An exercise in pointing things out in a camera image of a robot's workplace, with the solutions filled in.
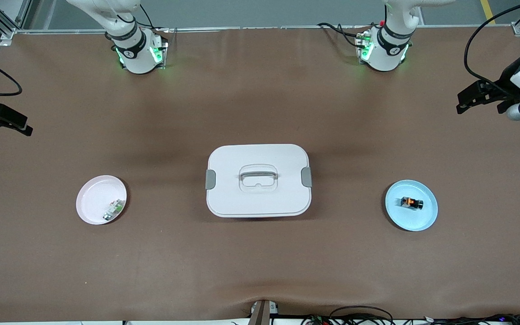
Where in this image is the pale pink round plate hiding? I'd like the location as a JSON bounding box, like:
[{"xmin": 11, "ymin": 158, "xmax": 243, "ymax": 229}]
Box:
[{"xmin": 76, "ymin": 175, "xmax": 128, "ymax": 225}]

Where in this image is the white green circuit breaker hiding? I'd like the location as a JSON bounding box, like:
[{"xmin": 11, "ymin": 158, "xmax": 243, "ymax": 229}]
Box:
[{"xmin": 102, "ymin": 199, "xmax": 124, "ymax": 221}]

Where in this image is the light blue round plate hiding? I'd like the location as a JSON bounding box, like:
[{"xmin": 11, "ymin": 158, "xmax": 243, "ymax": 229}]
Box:
[{"xmin": 385, "ymin": 180, "xmax": 439, "ymax": 232}]

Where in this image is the white lidded storage box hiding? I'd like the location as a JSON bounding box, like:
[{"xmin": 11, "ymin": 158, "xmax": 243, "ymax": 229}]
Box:
[{"xmin": 205, "ymin": 144, "xmax": 313, "ymax": 218}]

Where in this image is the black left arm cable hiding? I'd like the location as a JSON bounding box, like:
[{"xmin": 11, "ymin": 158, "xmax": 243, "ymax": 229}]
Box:
[{"xmin": 464, "ymin": 0, "xmax": 520, "ymax": 93}]

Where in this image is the black left base cable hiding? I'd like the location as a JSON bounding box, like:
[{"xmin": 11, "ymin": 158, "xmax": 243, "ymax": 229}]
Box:
[{"xmin": 317, "ymin": 22, "xmax": 362, "ymax": 48}]

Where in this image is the black base cable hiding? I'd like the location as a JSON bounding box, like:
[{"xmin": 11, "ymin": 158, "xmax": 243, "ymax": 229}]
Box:
[
  {"xmin": 139, "ymin": 4, "xmax": 170, "ymax": 32},
  {"xmin": 317, "ymin": 22, "xmax": 362, "ymax": 48}
]

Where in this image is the black right base cable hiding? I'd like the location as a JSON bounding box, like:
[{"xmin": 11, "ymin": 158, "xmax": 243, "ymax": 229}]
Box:
[{"xmin": 139, "ymin": 4, "xmax": 170, "ymax": 32}]

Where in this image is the black cable bundle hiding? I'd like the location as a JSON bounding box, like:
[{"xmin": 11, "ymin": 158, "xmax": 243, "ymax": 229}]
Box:
[{"xmin": 301, "ymin": 306, "xmax": 520, "ymax": 325}]

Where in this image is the metal table edge rail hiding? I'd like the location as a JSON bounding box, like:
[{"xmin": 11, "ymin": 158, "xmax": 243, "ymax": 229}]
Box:
[{"xmin": 14, "ymin": 25, "xmax": 518, "ymax": 34}]

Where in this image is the brown camera mount post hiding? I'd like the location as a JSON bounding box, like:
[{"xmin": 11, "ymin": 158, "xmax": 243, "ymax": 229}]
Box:
[{"xmin": 249, "ymin": 299, "xmax": 279, "ymax": 325}]

